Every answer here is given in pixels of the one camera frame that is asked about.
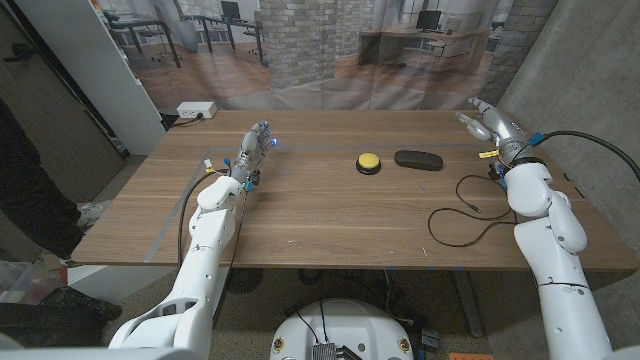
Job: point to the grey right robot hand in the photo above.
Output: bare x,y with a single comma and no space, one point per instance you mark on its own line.
505,132

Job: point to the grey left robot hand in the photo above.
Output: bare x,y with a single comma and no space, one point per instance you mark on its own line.
247,155

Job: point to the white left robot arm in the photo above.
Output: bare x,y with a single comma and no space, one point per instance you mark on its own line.
205,260

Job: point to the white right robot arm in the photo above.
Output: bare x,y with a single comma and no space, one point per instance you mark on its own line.
555,260

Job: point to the black glasses case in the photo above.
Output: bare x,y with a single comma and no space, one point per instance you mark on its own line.
419,160

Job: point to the yellow push button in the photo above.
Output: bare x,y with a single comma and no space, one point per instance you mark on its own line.
369,161

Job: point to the white power strip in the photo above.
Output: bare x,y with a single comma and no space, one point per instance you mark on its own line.
196,109

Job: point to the printed office backdrop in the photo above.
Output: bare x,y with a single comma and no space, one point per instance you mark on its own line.
310,55

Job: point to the black round floor object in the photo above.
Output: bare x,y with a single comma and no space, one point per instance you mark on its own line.
245,280

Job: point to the white sneaker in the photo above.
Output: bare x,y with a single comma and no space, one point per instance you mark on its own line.
92,212

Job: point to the white cabinet panel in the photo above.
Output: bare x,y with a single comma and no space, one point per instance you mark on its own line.
95,75

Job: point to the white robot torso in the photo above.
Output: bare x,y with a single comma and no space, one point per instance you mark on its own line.
345,330

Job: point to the dark wooden door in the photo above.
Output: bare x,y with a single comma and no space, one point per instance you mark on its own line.
50,115

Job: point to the person in dark clothes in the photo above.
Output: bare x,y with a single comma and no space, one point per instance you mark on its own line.
30,200

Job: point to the orange floor item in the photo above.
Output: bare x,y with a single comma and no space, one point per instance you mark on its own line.
470,356

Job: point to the black bag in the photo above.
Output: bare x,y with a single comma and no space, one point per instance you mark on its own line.
50,315

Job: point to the clear plastic bin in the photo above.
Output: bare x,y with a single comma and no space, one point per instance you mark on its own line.
22,282

